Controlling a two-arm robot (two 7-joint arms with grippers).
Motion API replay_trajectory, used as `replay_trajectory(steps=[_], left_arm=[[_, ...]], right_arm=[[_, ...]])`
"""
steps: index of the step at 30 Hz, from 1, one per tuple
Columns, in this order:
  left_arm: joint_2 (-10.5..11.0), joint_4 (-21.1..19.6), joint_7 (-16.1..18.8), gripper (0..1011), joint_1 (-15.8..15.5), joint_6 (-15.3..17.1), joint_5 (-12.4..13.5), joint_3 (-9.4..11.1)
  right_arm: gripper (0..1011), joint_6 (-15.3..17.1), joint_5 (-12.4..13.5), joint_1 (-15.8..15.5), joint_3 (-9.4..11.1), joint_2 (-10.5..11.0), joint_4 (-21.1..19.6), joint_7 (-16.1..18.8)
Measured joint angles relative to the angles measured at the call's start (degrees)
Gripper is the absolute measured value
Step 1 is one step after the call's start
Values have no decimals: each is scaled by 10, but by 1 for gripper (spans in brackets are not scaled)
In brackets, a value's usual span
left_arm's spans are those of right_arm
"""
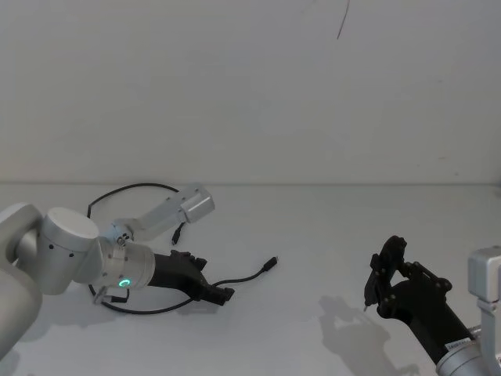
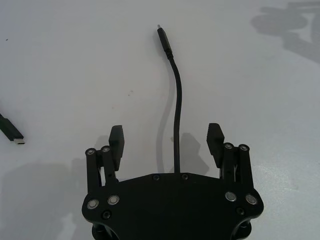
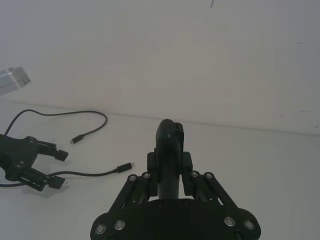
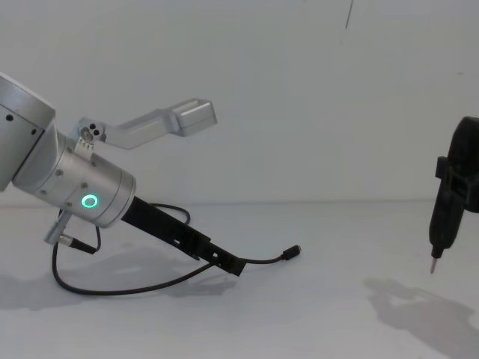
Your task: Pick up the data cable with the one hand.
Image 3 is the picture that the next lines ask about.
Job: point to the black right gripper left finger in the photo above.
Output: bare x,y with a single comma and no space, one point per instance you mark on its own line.
135,190

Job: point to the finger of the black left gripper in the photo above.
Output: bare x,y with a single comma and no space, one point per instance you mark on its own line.
53,152
42,181

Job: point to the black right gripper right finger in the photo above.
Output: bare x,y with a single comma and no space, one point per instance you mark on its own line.
207,187

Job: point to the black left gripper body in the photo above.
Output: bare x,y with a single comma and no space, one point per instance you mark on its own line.
17,155

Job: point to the white table cloth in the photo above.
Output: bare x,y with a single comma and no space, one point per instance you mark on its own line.
250,170

